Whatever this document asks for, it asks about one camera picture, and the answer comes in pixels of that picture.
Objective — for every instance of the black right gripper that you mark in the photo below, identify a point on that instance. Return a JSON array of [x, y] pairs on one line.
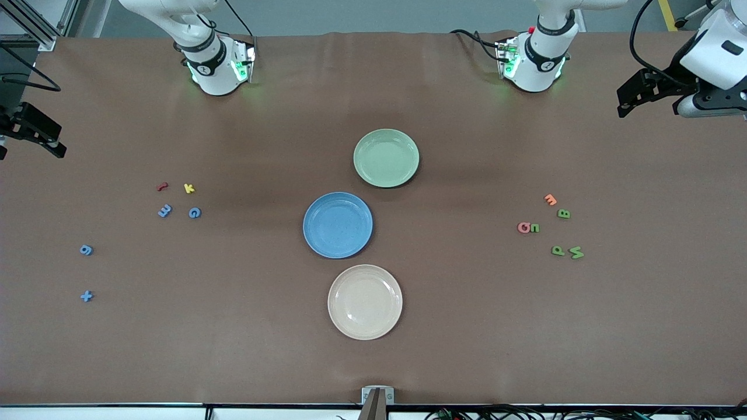
[[13, 123]]

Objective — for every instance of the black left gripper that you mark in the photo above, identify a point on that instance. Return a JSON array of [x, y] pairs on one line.
[[671, 80]]

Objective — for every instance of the blue foam number 9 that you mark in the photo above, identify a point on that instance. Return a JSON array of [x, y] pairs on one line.
[[83, 252]]

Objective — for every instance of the blue foam letter E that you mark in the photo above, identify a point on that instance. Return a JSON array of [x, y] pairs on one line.
[[165, 210]]

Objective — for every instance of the blue foam letter X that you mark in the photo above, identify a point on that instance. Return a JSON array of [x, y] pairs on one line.
[[86, 296]]

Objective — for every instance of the blue foam letter G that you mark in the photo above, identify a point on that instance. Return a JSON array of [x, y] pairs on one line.
[[191, 213]]

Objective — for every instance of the green foam letter P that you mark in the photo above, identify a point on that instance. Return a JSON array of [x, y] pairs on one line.
[[558, 251]]

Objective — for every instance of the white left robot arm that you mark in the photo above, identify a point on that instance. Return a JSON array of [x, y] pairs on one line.
[[537, 64]]

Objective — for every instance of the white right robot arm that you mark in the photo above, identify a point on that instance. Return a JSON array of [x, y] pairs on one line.
[[213, 70]]

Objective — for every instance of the grey slanted bar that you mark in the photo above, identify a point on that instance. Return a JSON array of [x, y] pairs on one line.
[[697, 13]]

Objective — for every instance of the orange foam letter E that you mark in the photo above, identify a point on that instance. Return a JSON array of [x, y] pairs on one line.
[[550, 199]]

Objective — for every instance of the pink foam letter Q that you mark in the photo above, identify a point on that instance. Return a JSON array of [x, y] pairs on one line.
[[519, 227]]

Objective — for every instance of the table cover sheet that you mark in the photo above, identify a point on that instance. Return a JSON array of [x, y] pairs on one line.
[[175, 350]]

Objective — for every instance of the green plate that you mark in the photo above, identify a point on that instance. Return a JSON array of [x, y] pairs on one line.
[[386, 158]]

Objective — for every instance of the blue plate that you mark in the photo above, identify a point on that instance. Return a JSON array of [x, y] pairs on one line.
[[338, 225]]

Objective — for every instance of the beige plate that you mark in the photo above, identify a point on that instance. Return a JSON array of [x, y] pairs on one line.
[[365, 302]]

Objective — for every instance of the aluminium frame post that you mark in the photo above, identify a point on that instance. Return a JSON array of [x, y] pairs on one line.
[[44, 41]]

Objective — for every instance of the metal clamp bracket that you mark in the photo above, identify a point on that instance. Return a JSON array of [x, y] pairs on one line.
[[390, 395]]

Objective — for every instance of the grey camera pole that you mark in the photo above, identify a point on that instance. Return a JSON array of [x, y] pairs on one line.
[[374, 411]]

